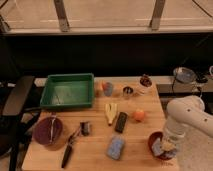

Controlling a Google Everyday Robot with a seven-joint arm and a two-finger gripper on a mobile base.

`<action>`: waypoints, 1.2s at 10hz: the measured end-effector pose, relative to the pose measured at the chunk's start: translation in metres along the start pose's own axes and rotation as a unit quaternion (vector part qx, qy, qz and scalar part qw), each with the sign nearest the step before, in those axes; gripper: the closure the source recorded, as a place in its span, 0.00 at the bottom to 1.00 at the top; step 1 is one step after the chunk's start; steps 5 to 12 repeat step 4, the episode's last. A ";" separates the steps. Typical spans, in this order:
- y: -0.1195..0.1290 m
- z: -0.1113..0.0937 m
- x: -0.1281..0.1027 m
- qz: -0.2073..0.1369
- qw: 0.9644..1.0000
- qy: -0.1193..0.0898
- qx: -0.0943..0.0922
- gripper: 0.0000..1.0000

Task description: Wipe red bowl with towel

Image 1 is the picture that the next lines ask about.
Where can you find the blue sponge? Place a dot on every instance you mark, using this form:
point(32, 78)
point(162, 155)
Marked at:
point(115, 147)

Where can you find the black rectangular block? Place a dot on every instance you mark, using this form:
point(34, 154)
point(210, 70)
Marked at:
point(121, 121)

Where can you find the clear jar with dark lid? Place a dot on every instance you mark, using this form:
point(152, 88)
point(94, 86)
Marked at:
point(145, 84)

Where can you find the green plastic tray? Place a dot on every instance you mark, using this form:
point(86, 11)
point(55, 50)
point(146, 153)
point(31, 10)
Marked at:
point(66, 91)

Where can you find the small grey metal clip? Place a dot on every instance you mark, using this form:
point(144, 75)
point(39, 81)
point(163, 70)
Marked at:
point(85, 128)

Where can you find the orange fruit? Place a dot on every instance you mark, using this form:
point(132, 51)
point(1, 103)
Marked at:
point(139, 115)

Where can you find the yellow banana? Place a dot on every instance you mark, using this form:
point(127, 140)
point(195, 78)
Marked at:
point(110, 112)

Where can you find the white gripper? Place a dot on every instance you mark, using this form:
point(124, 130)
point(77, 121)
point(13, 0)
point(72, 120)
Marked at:
point(171, 139)

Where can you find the purple bowl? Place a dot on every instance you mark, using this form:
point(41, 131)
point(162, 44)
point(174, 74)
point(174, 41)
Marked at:
point(47, 131)

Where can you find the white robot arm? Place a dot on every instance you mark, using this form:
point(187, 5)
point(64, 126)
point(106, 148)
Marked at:
point(184, 112)

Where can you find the silver metal bowl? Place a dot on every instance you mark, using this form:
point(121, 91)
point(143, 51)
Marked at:
point(184, 75)

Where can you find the black chair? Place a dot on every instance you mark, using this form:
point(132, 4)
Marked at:
point(12, 130)

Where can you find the small metal cup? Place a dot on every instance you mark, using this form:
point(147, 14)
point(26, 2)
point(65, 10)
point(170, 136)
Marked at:
point(127, 92)

